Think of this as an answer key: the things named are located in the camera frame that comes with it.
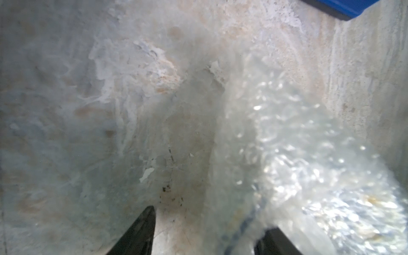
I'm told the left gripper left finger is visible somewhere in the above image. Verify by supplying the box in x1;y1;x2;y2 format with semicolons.
107;206;156;255

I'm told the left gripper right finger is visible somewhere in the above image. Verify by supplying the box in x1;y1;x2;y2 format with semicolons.
254;228;302;255

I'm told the blue patterned ceramic bowl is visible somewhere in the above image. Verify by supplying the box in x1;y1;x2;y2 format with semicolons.
222;176;408;255

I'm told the clear bubble wrap sheet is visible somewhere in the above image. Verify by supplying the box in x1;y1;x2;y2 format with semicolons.
200;54;408;255

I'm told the blue tape dispenser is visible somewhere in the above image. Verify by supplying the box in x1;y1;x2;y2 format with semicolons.
302;0;379;21

